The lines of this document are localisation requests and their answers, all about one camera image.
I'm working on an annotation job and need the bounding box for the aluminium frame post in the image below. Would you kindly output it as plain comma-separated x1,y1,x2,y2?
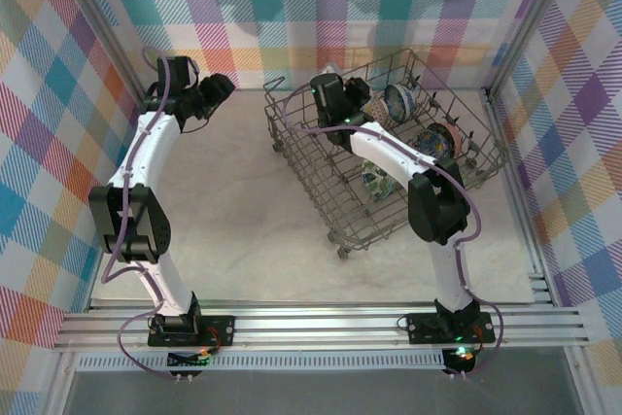
52,0,152,105
485,0,579,95

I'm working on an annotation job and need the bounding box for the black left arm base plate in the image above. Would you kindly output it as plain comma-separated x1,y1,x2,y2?
147,315,238,349

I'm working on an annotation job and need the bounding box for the green leaf pattern bowl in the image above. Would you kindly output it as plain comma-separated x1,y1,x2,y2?
360,159,397,201

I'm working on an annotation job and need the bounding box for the white slotted cable duct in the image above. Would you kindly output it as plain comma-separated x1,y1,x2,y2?
75,354,448,373

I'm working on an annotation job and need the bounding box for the small black controller board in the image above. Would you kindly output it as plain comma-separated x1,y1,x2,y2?
166,346,214,370
442,344,477,373

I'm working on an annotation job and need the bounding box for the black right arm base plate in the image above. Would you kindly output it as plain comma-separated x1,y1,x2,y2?
406,310,496,346

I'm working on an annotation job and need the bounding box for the blue and yellow patterned bowl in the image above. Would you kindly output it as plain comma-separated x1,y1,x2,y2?
412,121,467,162

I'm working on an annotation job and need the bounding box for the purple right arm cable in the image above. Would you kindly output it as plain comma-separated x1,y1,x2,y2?
283,84,504,380

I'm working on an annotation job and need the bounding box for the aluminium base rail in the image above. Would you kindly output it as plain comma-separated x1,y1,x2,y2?
52,305,592,352

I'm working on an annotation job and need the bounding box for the grey wire dish rack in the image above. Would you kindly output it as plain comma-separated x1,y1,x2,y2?
263,48,506,260

